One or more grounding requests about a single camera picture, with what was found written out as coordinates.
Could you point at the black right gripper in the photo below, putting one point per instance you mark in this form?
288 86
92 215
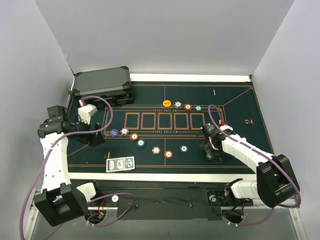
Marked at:
210 144

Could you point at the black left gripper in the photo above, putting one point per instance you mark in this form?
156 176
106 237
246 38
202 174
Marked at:
92 135

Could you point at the green blue poker chip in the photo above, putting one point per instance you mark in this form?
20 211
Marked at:
209 156
198 108
141 143

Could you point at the green blue chip stack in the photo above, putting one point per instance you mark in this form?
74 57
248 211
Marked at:
184 149

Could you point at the white blue poker chip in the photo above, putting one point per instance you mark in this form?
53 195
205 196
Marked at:
177 104
124 131

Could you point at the orange red poker chip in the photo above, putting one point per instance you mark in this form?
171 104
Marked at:
188 107
134 137

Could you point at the blue playing card deck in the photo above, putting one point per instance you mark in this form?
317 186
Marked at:
121 164

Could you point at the orange red chip stack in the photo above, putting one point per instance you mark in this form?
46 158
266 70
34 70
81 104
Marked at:
168 154

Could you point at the white blue chip stack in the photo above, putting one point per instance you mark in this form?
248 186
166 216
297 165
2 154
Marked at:
156 150

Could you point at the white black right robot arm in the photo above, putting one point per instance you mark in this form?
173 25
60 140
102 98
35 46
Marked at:
275 181

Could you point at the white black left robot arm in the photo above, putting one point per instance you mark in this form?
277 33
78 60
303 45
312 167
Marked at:
60 201

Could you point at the blue blind button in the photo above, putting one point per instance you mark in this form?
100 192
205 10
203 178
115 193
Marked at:
113 133

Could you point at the dark green poker mat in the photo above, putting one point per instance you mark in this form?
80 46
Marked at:
169 128

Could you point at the black aluminium poker case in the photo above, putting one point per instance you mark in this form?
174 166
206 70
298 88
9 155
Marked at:
112 84

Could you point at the orange dealer button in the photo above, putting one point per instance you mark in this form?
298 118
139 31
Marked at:
166 103

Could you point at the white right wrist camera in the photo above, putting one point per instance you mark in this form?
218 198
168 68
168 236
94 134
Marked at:
226 129

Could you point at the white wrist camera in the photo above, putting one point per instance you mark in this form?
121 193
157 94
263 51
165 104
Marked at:
85 112
226 129

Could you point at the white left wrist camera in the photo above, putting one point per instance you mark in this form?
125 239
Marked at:
85 112

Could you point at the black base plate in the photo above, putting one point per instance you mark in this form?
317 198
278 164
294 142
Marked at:
146 200

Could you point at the aluminium mounting rail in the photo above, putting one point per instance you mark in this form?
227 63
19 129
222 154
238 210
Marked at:
259 223

